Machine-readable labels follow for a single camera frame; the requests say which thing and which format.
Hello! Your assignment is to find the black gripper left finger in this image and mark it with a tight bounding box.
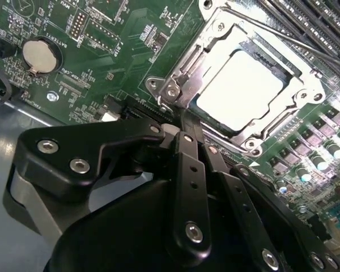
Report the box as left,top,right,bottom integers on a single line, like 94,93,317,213
2,109,214,263

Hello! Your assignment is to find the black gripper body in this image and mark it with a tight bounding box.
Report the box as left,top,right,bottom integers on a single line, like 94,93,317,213
42,172,273,272

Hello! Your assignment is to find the silver CPU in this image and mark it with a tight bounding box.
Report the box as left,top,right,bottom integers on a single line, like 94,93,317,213
195,48,286,130

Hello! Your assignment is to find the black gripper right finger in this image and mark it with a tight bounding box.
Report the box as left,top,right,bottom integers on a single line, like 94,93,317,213
190,112,340,272

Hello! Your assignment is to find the metal socket cover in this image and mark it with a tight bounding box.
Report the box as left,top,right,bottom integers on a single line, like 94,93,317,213
155,5,328,155

